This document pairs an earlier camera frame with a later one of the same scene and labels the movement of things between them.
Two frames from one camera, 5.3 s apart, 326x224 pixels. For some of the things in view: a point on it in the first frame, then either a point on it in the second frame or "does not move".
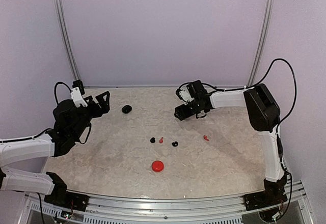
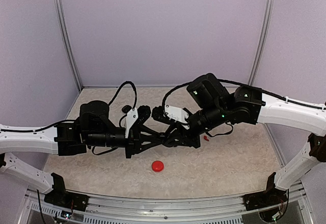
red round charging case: x=157 y=166 does not move
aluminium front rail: x=231 y=210 does not move
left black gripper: x=98 y=112 → x=135 y=140
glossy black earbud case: x=126 y=109 does not move
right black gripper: x=179 y=110 → x=186 y=139
